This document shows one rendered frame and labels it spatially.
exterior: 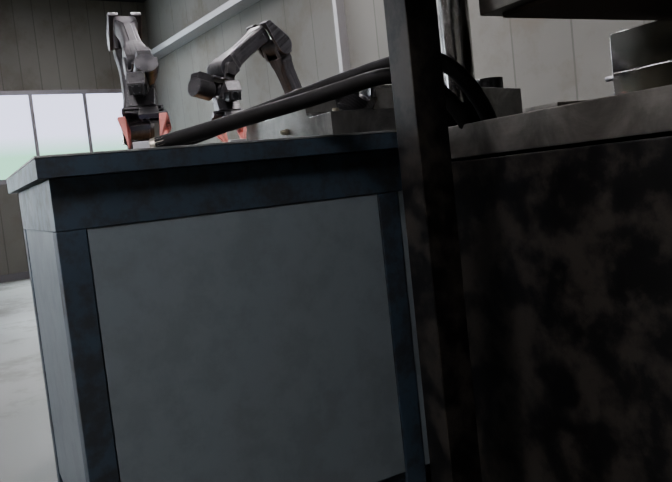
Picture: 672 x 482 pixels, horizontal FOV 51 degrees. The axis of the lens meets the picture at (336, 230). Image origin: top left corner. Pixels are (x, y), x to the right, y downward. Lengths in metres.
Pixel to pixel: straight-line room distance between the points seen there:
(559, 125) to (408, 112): 0.23
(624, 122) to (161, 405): 0.90
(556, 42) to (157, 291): 3.06
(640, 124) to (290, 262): 0.69
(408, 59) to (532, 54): 3.02
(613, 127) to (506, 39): 3.19
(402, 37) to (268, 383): 0.70
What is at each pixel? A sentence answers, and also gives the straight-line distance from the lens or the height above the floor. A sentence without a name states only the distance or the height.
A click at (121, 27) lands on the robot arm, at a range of 2.09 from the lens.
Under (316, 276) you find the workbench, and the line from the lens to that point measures 1.43.
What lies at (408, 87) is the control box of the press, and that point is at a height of 0.84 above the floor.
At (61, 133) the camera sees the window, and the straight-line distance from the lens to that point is 8.64.
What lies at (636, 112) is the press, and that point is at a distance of 1.06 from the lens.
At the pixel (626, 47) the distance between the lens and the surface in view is 1.67.
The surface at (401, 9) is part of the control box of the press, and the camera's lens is 1.14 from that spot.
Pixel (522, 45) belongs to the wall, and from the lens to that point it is 4.16.
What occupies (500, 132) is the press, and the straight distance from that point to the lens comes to 1.24.
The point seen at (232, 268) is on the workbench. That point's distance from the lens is 1.35.
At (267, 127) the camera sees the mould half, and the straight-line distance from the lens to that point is 1.89.
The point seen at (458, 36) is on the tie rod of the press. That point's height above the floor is 0.95.
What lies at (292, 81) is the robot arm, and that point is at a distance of 2.36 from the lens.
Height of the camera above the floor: 0.71
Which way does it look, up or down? 4 degrees down
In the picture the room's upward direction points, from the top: 6 degrees counter-clockwise
